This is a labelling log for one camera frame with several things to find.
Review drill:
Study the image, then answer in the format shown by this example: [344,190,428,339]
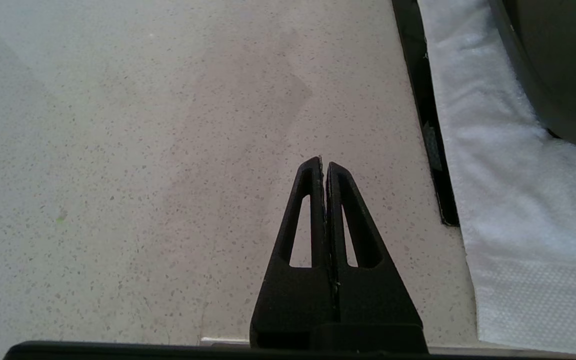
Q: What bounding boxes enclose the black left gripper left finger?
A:
[249,156,339,348]

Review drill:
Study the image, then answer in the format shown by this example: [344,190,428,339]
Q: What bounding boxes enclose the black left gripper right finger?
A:
[315,161,429,351]

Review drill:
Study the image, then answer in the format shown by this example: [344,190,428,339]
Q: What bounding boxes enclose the white towel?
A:
[418,0,576,358]

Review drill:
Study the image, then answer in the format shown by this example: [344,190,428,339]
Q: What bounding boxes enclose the black rice cooker base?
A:
[490,0,576,155]

